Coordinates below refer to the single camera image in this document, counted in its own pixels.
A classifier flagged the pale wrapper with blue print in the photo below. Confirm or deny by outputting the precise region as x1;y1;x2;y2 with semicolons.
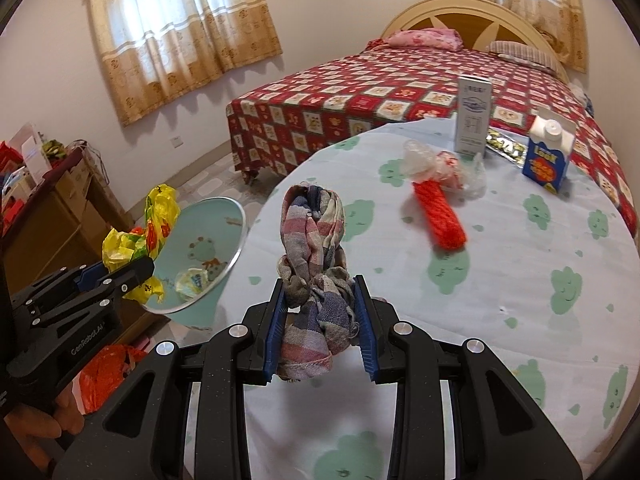
175;267;210;297

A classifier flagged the orange plastic bag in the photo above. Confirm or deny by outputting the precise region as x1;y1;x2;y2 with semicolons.
79;344;148;413

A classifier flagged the plaid cloth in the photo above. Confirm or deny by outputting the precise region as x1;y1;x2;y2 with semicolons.
276;183;357;380

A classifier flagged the dark red cloth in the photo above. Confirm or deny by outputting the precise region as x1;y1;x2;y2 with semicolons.
42;147;88;181

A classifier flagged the yellow plastic bag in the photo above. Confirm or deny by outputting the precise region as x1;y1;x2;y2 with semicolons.
101;184;181;305

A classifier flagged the red foam mesh sleeve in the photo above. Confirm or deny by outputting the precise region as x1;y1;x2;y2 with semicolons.
411;177;468;251

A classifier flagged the tall white box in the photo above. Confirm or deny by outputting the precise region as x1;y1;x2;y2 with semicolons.
455;74;493;157

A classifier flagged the striped pillow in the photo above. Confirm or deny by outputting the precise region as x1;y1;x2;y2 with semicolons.
487;40;568;76

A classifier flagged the wide beige patterned curtain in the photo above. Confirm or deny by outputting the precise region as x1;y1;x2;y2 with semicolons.
82;0;283;128

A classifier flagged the clear crumpled plastic bag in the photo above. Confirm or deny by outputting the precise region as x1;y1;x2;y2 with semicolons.
431;150;487;199

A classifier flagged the brown wooden cabinet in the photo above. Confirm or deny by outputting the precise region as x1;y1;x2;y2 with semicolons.
0;147;136;321

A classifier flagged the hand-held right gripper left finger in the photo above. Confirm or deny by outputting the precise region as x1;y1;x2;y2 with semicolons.
52;279;289;480

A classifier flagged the green frog-print bin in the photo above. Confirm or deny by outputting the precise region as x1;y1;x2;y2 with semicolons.
145;196;247;331

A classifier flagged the pink floral pillow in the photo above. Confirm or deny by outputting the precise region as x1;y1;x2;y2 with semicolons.
382;28;463;51

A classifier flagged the bed with red quilt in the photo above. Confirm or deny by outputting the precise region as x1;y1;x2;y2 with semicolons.
226;42;640;241

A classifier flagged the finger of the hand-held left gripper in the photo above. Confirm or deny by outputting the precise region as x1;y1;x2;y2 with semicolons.
35;257;156;333
15;264;108;311

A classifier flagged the white card box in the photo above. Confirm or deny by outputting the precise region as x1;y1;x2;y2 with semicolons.
7;122;53;186

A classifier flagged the cream wooden headboard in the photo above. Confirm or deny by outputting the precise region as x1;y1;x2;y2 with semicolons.
381;0;571;83

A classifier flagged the person's left hand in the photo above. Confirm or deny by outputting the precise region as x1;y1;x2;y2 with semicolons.
2;387;86;473

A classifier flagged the white cable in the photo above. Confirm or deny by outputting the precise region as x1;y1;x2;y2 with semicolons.
82;142;111;186

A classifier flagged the blue drink carton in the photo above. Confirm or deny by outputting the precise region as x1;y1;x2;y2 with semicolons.
521;115;573;195

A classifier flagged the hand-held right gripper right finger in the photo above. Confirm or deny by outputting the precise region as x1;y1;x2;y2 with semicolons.
351;275;571;480

